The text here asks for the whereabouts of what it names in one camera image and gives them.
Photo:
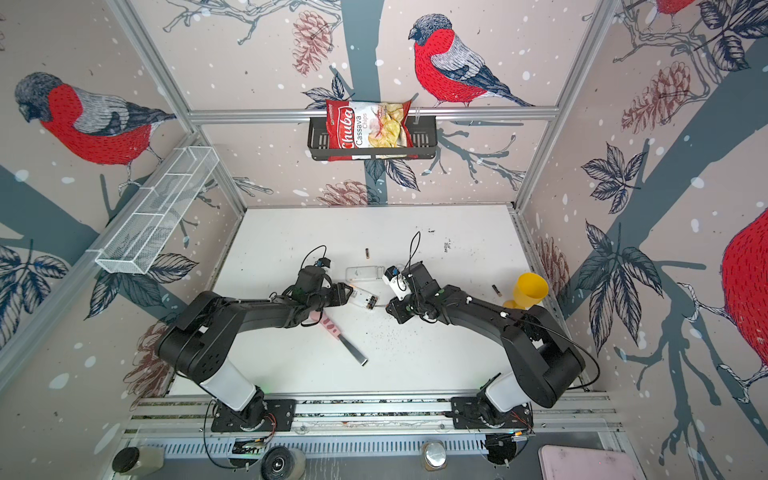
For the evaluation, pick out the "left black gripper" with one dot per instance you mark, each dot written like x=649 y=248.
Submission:
x=340 y=296

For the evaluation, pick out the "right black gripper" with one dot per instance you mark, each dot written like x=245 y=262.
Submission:
x=396 y=310

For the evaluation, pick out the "white remote grey buttons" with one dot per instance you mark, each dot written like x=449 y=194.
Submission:
x=358 y=274

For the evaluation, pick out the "white remote green buttons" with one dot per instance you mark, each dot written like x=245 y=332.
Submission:
x=363 y=299

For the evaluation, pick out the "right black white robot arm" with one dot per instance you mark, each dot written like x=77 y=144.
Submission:
x=544 y=361

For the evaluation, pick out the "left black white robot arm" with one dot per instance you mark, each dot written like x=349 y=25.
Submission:
x=197 y=346

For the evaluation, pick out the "yellow plastic cup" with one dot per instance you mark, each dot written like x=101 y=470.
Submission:
x=530 y=289

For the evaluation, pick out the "silver round cap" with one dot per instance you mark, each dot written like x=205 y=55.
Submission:
x=434 y=455

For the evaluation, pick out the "red cassava chips bag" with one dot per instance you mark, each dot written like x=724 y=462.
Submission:
x=366 y=125

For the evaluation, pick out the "black round speaker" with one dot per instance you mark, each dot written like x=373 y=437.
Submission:
x=283 y=463

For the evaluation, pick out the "pink pad corner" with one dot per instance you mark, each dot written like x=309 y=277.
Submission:
x=572 y=463

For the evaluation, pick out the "black grey cylinder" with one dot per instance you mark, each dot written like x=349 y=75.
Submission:
x=138 y=461

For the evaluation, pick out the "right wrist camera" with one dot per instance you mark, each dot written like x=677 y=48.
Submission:
x=394 y=278

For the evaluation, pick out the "pink handled scraper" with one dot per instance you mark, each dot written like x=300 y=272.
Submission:
x=323 y=320

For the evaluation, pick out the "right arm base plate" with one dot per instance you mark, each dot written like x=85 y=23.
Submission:
x=479 y=413

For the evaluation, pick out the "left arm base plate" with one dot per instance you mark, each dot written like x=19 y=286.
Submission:
x=270 y=415

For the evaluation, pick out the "black wall basket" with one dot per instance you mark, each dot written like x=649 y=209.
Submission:
x=423 y=136

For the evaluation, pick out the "white wire mesh shelf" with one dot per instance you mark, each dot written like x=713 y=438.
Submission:
x=141 y=238

